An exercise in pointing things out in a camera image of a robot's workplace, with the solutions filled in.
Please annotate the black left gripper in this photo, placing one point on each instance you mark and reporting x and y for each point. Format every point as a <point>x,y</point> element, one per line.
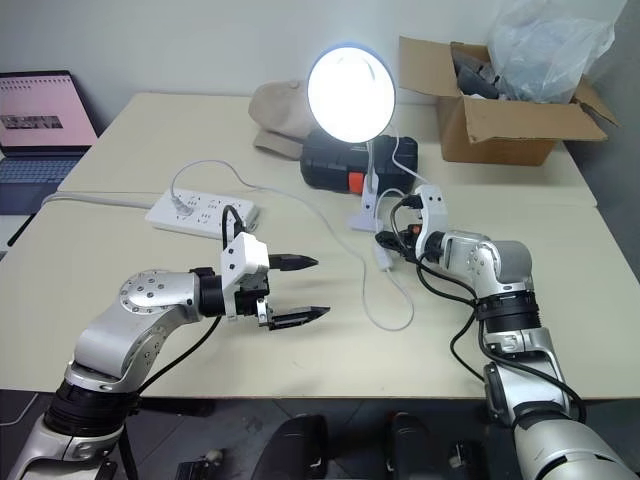
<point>252,292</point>

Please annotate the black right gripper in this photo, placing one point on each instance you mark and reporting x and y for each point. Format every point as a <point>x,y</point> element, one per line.
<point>413,215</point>

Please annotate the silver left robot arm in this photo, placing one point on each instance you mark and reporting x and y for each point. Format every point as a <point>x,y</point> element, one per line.
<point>145,300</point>

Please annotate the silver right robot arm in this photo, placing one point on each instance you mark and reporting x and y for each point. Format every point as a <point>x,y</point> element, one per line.
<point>510,280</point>

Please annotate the white clip desk lamp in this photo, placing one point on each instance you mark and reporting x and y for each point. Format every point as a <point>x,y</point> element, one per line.
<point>350,90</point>

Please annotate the black tool case orange latch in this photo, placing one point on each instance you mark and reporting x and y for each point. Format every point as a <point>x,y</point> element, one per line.
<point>330,162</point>

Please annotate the white power strip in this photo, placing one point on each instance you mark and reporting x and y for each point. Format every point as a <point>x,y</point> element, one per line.
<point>210,212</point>

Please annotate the brown cardboard box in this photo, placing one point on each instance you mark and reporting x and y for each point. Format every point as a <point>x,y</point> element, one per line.
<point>500,130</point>

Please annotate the dark rounded shape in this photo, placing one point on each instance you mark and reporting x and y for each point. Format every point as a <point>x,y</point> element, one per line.
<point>417,445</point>
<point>297,447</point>

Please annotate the beige cap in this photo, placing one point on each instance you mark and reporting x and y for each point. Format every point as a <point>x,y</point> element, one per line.
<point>277,115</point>

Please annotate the dark grey items in box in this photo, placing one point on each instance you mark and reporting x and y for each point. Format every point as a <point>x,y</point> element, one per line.
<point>472,75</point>

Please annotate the clear plastic bag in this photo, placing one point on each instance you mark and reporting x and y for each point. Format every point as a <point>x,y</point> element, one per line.
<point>545,50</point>

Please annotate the open laptop pink screen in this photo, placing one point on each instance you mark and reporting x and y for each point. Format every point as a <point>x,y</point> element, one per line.
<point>35,130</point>

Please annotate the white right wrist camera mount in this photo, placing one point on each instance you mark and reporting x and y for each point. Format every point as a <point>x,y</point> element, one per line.
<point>433,210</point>

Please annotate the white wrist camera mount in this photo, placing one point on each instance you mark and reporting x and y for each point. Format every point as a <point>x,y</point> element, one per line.
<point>245,255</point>
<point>433,210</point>

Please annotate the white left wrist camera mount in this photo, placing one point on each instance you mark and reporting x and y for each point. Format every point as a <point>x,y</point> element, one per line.
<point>245,255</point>

